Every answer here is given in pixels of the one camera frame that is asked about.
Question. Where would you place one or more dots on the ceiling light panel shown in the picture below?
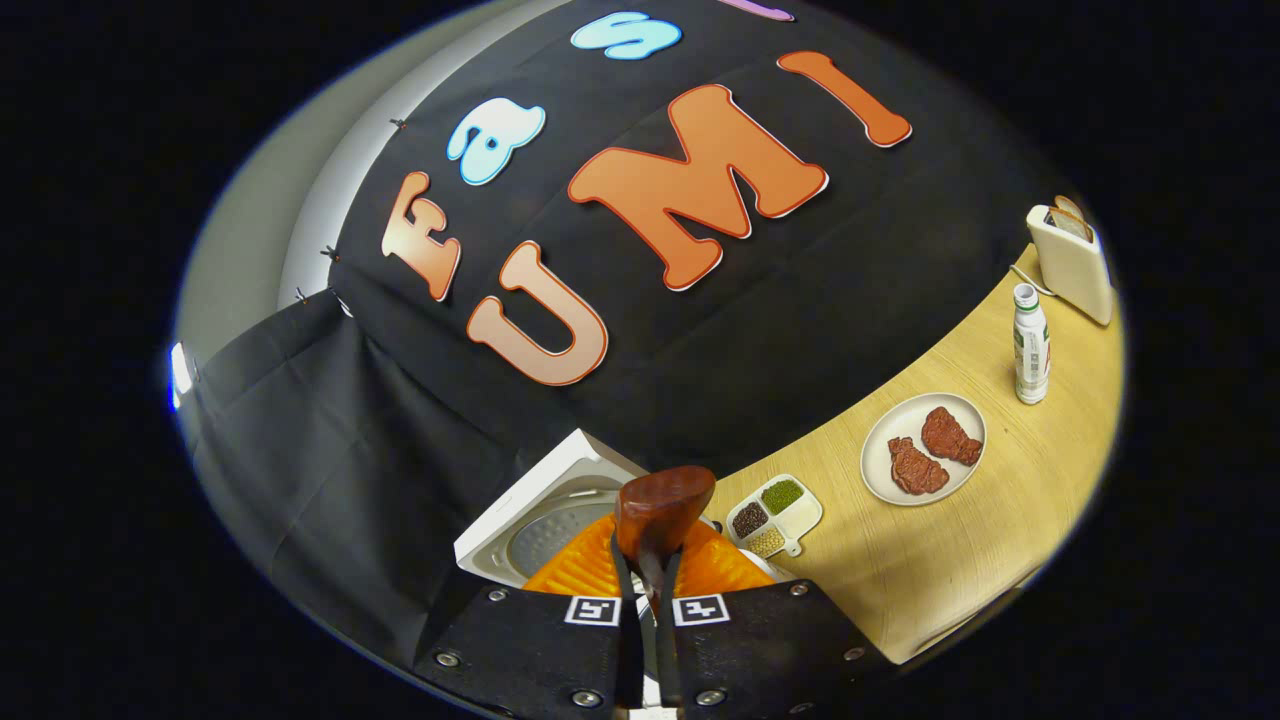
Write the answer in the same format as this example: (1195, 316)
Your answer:
(180, 375)

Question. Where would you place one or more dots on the brown wooden spoon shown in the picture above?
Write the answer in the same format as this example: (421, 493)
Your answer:
(660, 505)

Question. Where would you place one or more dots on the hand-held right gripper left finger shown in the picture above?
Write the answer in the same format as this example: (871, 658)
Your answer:
(625, 630)

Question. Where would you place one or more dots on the white toaster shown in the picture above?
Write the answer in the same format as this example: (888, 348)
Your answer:
(1075, 270)

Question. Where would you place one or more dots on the white round plate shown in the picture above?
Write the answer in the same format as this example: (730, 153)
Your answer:
(965, 475)

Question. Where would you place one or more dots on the white divided grain dish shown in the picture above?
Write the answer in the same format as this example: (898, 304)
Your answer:
(790, 518)

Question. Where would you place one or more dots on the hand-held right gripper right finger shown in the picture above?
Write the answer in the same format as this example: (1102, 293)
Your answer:
(670, 630)

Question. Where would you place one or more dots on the white drink bottle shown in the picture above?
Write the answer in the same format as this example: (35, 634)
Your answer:
(1031, 350)

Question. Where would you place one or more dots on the white rice cooker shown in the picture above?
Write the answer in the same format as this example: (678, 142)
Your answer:
(530, 520)

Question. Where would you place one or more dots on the black backdrop cloth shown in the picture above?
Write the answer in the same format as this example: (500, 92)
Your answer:
(700, 330)

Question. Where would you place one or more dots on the red meat piece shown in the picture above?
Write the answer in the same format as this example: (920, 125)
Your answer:
(917, 468)
(950, 436)

